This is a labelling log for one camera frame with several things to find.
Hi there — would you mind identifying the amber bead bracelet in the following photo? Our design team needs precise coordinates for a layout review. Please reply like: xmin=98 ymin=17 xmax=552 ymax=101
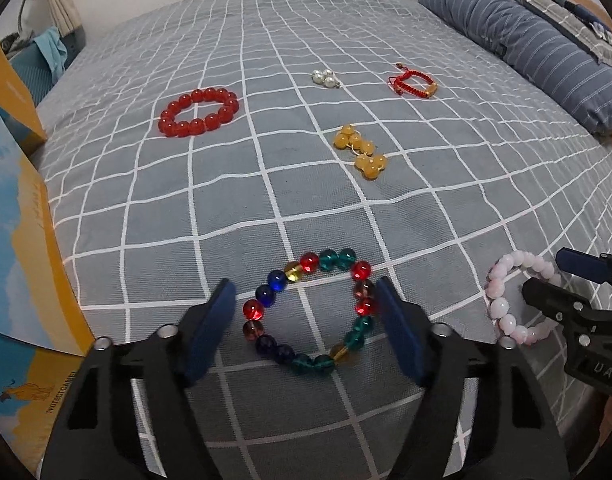
xmin=334 ymin=124 xmax=389 ymax=181

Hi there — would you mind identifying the teal suitcase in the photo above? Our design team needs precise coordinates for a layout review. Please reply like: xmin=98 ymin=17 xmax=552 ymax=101
xmin=6 ymin=35 xmax=62 ymax=107

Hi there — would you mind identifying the blue and yellow cardboard box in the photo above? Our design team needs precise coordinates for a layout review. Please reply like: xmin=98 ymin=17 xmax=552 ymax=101
xmin=0 ymin=32 xmax=96 ymax=463

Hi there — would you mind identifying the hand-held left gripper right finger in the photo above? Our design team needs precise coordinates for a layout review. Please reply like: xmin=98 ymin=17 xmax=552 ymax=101
xmin=376 ymin=275 xmax=572 ymax=480

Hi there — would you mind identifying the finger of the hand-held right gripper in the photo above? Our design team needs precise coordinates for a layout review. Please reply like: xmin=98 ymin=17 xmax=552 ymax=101
xmin=522 ymin=277 xmax=612 ymax=334
xmin=555 ymin=247 xmax=612 ymax=283

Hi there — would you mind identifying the blue striped pillow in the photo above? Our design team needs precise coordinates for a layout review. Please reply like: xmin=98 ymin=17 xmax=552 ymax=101
xmin=418 ymin=0 xmax=612 ymax=136

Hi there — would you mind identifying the beige curtain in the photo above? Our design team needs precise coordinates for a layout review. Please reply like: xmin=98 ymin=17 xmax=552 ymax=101
xmin=48 ymin=0 xmax=85 ymax=37

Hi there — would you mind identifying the red cord bracelet gold bead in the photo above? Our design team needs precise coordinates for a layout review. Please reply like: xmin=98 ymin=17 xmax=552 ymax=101
xmin=388 ymin=63 xmax=437 ymax=98

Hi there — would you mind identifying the pink bead bracelet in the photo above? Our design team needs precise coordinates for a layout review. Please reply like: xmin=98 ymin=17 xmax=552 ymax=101
xmin=486 ymin=250 xmax=564 ymax=347

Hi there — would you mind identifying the white pearl bracelet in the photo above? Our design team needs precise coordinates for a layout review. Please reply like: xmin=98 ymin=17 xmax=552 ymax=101
xmin=311 ymin=68 xmax=343 ymax=89

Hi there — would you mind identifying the teal cloth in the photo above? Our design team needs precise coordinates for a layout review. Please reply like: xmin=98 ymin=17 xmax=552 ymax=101
xmin=33 ymin=28 xmax=70 ymax=74

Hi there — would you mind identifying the multicolour glass bead bracelet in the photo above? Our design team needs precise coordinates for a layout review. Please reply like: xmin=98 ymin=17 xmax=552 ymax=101
xmin=242 ymin=248 xmax=379 ymax=376

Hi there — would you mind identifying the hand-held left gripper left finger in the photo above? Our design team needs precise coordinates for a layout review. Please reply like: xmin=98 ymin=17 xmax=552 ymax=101
xmin=38 ymin=278 xmax=237 ymax=480

